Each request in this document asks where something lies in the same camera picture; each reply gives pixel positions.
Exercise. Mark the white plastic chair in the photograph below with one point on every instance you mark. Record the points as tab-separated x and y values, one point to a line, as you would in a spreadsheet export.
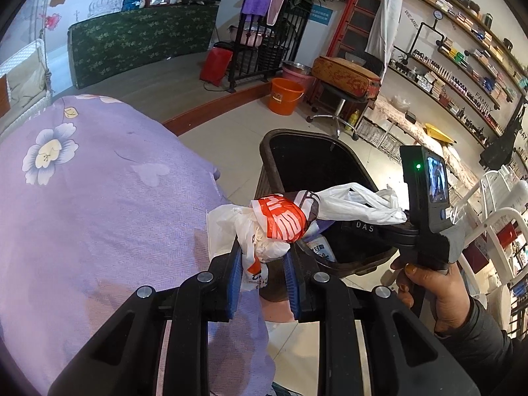
495	214

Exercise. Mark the black tower figure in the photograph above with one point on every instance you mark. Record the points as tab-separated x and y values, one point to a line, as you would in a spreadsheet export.
503	148

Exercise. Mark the white hanging coat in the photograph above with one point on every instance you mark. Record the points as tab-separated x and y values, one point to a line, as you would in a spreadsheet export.
387	20

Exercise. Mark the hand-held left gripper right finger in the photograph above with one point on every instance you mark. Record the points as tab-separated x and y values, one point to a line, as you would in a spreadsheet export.
291	284

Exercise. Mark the white wicker swing chair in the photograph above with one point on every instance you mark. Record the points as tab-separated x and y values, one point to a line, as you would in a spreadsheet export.
37	70

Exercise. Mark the black trash bin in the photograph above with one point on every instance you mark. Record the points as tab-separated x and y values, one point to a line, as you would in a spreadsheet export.
301	161

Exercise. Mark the red bag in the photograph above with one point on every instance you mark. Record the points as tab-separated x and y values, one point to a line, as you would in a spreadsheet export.
214	66

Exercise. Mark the yellow tray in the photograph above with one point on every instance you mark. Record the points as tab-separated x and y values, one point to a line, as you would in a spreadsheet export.
439	133

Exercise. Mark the orange bucket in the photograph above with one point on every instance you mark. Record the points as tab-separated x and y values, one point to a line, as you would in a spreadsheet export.
284	97

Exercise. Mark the pink basin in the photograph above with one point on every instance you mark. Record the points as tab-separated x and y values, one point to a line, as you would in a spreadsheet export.
297	76

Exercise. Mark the purple floral cloth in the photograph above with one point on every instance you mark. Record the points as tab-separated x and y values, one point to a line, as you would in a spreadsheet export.
103	214

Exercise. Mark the black metal rack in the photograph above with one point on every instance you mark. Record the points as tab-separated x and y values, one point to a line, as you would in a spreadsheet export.
284	37

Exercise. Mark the white basket shelf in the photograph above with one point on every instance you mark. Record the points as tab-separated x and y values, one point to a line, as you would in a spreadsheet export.
383	140

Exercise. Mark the person's right forearm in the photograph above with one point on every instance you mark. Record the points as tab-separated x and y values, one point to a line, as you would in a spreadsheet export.
482	350

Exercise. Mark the swivel stool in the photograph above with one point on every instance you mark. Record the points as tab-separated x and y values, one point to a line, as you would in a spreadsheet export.
340	111

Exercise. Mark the orange cushion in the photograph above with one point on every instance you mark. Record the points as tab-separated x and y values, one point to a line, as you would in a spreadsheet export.
3	90

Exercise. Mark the small yellow bottle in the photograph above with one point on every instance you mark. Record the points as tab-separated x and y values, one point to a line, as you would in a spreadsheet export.
354	119

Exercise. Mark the green floral mattress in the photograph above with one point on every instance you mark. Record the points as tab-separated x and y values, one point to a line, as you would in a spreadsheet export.
144	37

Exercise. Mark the wall shelves with products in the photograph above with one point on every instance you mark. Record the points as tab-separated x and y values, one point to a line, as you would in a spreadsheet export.
453	74

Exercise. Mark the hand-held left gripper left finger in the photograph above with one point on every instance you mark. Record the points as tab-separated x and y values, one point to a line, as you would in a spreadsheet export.
235	280

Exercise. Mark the pink towel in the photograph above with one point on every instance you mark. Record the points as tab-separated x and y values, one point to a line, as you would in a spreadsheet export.
276	4

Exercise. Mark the brown patterned cushion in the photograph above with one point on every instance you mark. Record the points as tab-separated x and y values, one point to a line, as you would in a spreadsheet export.
346	76

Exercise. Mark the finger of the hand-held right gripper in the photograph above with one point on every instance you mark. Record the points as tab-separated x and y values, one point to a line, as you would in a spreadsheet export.
330	227

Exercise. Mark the red ladder shelf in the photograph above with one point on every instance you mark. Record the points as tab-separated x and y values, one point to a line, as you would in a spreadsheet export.
354	12

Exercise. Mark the person's right hand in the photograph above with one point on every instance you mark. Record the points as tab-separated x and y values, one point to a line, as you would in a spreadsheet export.
445	297

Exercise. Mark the white plastic bag orange print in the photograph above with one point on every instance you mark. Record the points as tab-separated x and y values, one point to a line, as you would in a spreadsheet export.
280	218

